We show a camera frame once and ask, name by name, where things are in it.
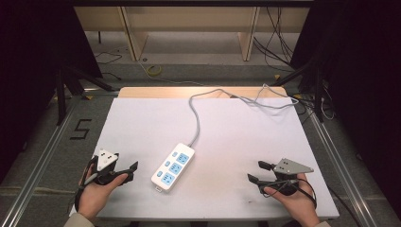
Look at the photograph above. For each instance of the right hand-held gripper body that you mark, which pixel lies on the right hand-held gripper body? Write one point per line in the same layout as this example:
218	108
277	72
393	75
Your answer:
291	170

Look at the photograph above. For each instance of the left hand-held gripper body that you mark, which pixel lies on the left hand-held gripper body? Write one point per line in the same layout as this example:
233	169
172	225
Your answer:
106	160

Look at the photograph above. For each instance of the white power strip blue sockets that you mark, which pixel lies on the white power strip blue sockets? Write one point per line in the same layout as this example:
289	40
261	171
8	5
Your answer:
172	168

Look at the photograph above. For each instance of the person's right hand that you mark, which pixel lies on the person's right hand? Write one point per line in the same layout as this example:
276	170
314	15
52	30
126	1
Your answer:
294	205

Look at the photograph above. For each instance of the person's left hand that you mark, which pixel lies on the person's left hand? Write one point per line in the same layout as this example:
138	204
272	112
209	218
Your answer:
94	197

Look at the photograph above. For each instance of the white table mat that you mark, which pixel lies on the white table mat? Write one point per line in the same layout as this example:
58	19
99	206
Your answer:
233	151

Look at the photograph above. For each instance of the black metal stand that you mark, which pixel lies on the black metal stand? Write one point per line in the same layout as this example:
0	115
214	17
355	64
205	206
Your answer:
312	82
67	85

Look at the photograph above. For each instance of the yellow tape roll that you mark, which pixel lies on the yellow tape roll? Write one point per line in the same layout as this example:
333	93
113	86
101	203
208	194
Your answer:
154	70

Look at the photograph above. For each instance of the black curtain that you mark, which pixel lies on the black curtain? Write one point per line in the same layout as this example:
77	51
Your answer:
38	75
362	94

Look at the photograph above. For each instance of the light wooden shelf unit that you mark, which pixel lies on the light wooden shelf unit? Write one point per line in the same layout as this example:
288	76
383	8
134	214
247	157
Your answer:
189	22

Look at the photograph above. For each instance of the aluminium floor rail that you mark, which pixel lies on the aluminium floor rail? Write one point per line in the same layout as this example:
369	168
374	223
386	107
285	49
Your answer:
343	170
34	170

